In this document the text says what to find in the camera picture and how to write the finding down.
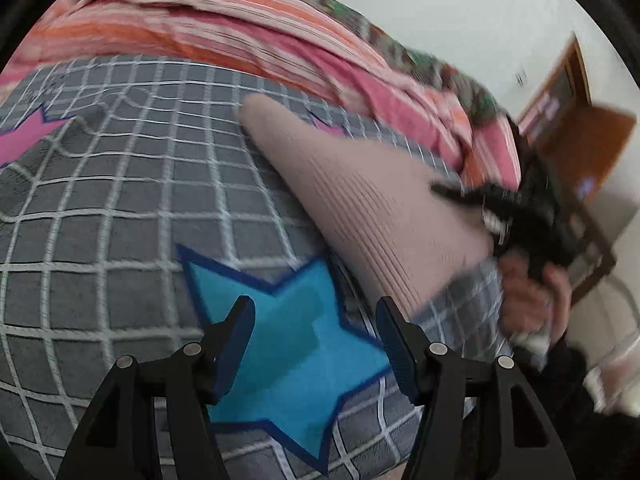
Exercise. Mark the person's right hand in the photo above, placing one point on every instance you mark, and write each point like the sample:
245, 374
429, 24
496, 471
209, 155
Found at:
525, 300

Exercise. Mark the pink knit sweater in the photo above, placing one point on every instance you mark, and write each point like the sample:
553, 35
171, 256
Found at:
380, 210

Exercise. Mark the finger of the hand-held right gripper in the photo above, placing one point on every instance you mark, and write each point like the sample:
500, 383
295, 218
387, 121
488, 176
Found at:
472, 199

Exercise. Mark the brown wooden door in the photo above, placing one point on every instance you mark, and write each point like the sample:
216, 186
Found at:
585, 140

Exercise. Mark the pink orange striped quilt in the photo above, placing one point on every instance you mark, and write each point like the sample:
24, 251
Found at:
250, 35

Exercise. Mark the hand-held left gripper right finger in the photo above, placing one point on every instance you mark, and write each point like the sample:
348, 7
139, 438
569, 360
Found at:
400, 350

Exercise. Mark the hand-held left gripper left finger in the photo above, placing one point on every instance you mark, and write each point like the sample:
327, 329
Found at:
235, 345

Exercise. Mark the floral patchwork blanket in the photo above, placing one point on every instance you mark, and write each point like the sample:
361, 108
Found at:
430, 65

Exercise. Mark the grey checked bed sheet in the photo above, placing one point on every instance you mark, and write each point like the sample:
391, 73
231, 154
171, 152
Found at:
125, 200

